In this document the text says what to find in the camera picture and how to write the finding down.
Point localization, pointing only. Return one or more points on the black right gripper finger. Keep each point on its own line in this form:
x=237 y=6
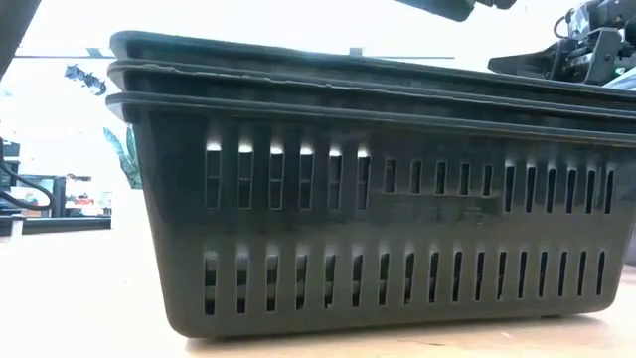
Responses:
x=526 y=62

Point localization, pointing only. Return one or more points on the black slotted plastic basket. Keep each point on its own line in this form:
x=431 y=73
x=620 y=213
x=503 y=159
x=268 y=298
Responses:
x=248 y=89
x=348 y=229
x=248 y=59

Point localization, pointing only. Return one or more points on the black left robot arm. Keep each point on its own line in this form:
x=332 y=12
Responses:
x=15 y=25

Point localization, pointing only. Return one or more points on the teal leaf decoration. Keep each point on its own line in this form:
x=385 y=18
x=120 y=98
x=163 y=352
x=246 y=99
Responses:
x=126 y=159

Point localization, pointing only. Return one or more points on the black low platform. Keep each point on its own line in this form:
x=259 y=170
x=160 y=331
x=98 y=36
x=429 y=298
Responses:
x=59 y=225

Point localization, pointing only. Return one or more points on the dark wall decoration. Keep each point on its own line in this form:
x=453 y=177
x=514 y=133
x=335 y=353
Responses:
x=87 y=79

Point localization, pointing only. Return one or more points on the black upright post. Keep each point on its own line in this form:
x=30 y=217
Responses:
x=59 y=196

